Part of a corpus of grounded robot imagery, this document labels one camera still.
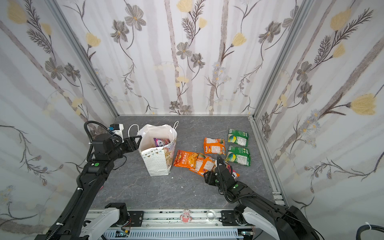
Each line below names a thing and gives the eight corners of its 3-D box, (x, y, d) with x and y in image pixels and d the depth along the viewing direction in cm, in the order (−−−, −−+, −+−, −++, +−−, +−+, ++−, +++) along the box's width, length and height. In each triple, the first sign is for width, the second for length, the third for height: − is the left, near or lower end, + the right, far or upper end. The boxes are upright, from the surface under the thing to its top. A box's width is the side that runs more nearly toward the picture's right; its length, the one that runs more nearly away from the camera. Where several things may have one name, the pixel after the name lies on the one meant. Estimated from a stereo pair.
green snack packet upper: (226, 142, 107) (227, 139, 104) (228, 130, 114) (229, 127, 111) (247, 146, 104) (248, 144, 102) (248, 134, 111) (249, 132, 109)
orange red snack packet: (174, 166, 94) (173, 164, 92) (177, 151, 101) (177, 149, 99) (195, 169, 93) (195, 167, 91) (198, 154, 100) (198, 152, 98)
